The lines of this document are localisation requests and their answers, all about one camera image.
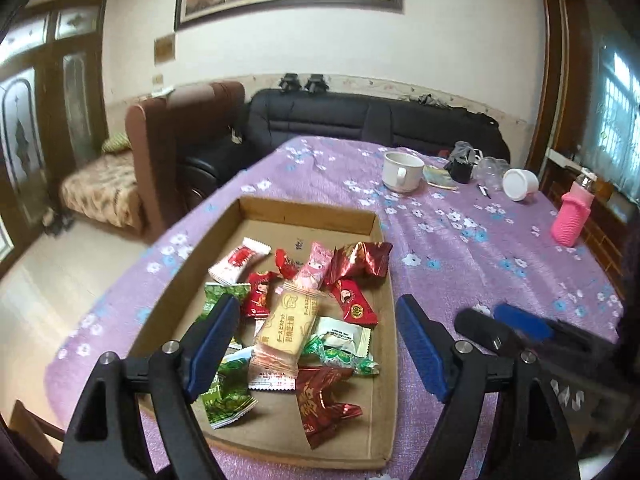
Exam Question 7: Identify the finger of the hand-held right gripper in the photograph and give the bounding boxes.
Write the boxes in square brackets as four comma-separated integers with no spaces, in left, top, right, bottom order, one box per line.
[495,302,618,361]
[455,307,526,359]

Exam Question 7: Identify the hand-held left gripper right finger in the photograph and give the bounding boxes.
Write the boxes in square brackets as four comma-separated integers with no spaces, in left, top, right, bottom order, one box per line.
[395,294,581,480]

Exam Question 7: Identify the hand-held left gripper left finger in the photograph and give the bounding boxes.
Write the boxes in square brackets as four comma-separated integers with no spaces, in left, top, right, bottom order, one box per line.
[57,294,241,480]

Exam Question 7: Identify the large green snack packet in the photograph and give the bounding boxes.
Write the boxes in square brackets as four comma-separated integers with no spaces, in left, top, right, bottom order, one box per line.
[192,282,251,326]
[200,357,260,430]

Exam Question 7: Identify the red cartoon snack packet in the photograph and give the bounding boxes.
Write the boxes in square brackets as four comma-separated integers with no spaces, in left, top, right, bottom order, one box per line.
[241,270,281,318]
[327,280,379,325]

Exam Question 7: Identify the beige biscuit packet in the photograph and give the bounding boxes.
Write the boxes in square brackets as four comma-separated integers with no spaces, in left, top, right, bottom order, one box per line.
[248,282,321,391]

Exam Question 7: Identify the white green snack packet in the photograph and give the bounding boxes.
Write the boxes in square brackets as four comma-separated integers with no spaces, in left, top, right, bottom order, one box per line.
[312,316,372,358]

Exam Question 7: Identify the dark red foil packet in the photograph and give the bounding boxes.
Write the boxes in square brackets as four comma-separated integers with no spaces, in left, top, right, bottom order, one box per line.
[295,366,364,451]
[324,241,394,286]

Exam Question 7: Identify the small red snack packet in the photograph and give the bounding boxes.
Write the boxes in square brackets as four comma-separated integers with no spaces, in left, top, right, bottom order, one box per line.
[274,248,301,281]

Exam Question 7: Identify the pink snack packet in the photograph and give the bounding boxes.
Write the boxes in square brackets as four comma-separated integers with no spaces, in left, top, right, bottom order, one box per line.
[291,241,335,293]

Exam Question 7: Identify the cardboard box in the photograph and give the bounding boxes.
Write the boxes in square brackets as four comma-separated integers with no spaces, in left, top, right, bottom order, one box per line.
[127,196,401,471]

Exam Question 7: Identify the pink sleeved bottle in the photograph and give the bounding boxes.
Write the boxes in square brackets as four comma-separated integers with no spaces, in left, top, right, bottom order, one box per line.
[550,170,598,248]

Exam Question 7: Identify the white plastic container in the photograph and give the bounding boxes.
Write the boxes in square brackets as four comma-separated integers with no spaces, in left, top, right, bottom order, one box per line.
[501,168,541,203]

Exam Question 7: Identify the clear glass jar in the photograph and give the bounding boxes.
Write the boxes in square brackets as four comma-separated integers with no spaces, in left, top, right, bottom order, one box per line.
[472,156,511,192]

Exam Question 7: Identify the white mug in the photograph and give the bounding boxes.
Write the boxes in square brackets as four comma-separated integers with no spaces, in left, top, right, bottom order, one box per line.
[382,151,426,194]

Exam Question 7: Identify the wooden chair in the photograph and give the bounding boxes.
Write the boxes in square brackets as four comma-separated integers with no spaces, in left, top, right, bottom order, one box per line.
[9,399,66,466]

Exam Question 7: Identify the dark shoes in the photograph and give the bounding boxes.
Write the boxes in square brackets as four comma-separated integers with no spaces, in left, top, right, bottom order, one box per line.
[42,207,76,236]

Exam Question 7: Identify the green cushion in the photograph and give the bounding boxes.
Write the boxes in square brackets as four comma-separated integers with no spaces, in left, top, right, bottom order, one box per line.
[101,131,133,155]

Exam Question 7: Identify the brown armchair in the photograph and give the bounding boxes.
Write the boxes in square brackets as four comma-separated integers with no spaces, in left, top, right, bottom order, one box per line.
[60,81,246,243]

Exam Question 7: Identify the window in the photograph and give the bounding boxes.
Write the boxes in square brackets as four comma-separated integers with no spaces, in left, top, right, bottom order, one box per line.
[585,20,640,201]

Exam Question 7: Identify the dark cloth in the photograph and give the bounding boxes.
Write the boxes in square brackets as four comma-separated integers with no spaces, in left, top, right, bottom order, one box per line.
[400,92,498,128]

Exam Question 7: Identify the black leather sofa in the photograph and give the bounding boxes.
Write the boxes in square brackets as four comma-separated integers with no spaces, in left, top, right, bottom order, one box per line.
[182,87,512,196]

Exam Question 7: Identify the wooden glass door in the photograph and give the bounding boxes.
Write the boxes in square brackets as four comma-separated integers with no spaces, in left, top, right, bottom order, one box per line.
[0,0,110,261]

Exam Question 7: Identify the wooden door frame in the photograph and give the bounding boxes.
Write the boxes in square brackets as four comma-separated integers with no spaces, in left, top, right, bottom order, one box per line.
[532,0,593,171]

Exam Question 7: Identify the wooden wall plaque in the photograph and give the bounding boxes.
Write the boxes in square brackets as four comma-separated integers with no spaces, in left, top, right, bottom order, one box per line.
[154,32,177,65]

